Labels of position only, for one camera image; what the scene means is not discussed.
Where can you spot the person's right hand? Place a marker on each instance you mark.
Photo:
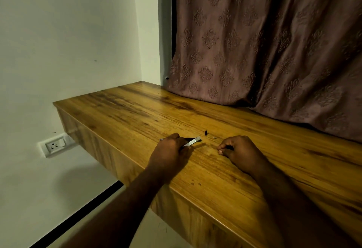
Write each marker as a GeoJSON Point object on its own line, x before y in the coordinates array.
{"type": "Point", "coordinates": [243, 154]}

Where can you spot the person's left hand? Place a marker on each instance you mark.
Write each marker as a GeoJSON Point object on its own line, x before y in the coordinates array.
{"type": "Point", "coordinates": [166, 158]}

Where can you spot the person's right fingers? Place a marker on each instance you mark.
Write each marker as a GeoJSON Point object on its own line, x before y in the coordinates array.
{"type": "Point", "coordinates": [226, 146]}

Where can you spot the person's left fingers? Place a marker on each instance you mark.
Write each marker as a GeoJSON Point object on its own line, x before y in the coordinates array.
{"type": "Point", "coordinates": [181, 144]}

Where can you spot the silver metal tweezers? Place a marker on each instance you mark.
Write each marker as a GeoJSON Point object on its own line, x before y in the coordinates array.
{"type": "Point", "coordinates": [193, 141]}

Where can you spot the person's left forearm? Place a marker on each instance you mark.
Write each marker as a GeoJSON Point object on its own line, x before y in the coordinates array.
{"type": "Point", "coordinates": [118, 213]}

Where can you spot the person's right forearm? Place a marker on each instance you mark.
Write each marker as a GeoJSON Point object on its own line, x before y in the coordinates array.
{"type": "Point", "coordinates": [299, 208]}

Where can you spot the thin black pen refill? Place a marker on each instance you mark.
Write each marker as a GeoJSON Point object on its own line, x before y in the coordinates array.
{"type": "Point", "coordinates": [186, 139]}

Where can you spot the brown patterned curtain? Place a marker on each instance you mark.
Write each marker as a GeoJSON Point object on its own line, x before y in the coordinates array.
{"type": "Point", "coordinates": [268, 46]}

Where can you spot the wooden wall-mounted desk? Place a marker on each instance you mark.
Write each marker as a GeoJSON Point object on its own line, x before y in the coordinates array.
{"type": "Point", "coordinates": [215, 160]}

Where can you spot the white wall power socket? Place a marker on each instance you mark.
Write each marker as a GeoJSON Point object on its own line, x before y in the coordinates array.
{"type": "Point", "coordinates": [54, 144]}

